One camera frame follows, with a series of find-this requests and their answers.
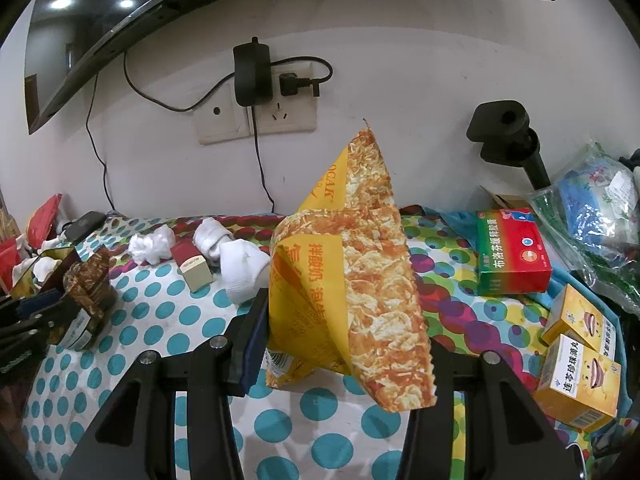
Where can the yellow snack bag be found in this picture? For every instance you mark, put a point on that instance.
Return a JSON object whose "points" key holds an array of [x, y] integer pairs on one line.
{"points": [[370, 280]]}

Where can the bamboo rack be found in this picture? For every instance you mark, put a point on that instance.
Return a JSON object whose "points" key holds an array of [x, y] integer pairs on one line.
{"points": [[7, 225]]}

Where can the red plastic wrapper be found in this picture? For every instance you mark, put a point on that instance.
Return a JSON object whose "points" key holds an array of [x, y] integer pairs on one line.
{"points": [[7, 265]]}

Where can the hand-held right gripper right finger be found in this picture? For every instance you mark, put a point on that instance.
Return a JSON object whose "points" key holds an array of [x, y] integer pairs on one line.
{"points": [[447, 371]]}

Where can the red snack packet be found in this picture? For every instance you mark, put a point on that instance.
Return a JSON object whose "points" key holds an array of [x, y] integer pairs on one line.
{"points": [[44, 220]]}

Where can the black power adapter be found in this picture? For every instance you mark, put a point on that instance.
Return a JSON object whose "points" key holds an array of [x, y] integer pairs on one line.
{"points": [[252, 72]]}

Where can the beige wall switch plate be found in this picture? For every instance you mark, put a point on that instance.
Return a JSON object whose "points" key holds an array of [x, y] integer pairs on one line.
{"points": [[220, 117]]}

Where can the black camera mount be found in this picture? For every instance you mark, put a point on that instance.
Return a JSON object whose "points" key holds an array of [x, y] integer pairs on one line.
{"points": [[500, 125]]}

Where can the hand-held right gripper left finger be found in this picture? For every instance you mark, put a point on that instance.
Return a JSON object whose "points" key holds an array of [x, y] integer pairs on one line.
{"points": [[251, 355]]}

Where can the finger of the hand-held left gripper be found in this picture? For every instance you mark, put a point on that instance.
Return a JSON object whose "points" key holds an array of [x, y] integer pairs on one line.
{"points": [[35, 304], [27, 336]]}

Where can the black plug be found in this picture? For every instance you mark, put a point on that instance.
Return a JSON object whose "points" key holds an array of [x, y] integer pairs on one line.
{"points": [[292, 85]]}

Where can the red cosmetic box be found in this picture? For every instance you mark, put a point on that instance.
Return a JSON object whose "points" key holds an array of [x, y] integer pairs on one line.
{"points": [[192, 267]]}

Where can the yellow medicine box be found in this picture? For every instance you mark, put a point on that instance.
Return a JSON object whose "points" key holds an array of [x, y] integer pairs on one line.
{"points": [[582, 317], [575, 385]]}

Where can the crumpled clear plastic bag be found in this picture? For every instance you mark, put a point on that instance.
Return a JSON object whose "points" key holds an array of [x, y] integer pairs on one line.
{"points": [[151, 245]]}

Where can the clear plastic bag with packets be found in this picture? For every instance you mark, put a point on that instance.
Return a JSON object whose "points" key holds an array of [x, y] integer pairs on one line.
{"points": [[590, 210]]}

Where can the beige wall socket plate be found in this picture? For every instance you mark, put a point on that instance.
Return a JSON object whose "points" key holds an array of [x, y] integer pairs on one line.
{"points": [[295, 110]]}

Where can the cardboard piece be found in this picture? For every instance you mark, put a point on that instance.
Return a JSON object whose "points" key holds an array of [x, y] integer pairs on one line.
{"points": [[505, 199]]}

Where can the polka dot tablecloth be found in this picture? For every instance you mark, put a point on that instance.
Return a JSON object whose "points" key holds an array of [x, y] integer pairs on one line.
{"points": [[165, 305]]}

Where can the brown snack packet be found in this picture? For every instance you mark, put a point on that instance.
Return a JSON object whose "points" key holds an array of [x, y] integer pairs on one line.
{"points": [[87, 290]]}

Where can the black remote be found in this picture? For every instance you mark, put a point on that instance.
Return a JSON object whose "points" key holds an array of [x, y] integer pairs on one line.
{"points": [[84, 225]]}

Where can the white rolled sock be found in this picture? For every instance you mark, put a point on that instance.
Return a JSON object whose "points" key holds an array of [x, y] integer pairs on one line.
{"points": [[240, 267]]}

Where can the green and red medicine box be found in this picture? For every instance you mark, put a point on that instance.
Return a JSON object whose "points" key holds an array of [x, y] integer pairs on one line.
{"points": [[510, 255]]}

